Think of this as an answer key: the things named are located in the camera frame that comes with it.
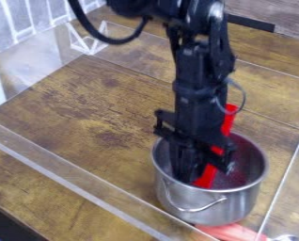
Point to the red object under pot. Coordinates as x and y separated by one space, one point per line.
233 232

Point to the red plastic block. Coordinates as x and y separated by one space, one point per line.
206 179

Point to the silver metal object corner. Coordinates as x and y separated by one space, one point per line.
285 237

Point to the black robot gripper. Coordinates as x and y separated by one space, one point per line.
191 130

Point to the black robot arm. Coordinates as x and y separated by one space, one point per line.
197 30

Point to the silver metal pot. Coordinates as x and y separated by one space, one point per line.
229 200

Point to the clear acrylic triangle bracket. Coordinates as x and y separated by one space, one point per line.
86 45

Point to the clear acrylic front barrier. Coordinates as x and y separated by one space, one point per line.
125 205

